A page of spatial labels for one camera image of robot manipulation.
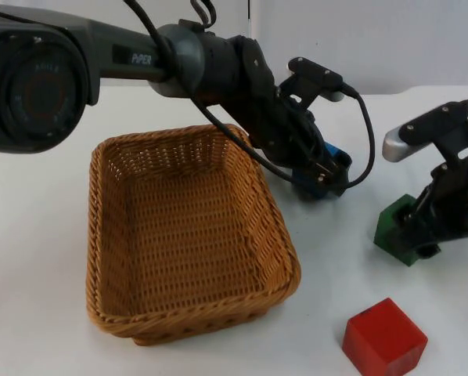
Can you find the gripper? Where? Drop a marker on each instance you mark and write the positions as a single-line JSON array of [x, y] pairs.
[[461, 188], [285, 129]]

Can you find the green cube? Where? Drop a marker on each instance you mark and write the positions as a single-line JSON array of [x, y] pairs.
[[388, 231]]

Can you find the blue cube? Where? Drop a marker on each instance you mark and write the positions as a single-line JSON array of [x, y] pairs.
[[308, 184]]

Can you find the red cube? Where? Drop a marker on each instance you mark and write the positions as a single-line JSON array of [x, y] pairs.
[[382, 337]]

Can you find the pale brown wicker basket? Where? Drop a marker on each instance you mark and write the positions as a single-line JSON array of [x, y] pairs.
[[187, 235]]

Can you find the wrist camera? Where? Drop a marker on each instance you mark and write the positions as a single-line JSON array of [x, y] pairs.
[[316, 76], [425, 129]]

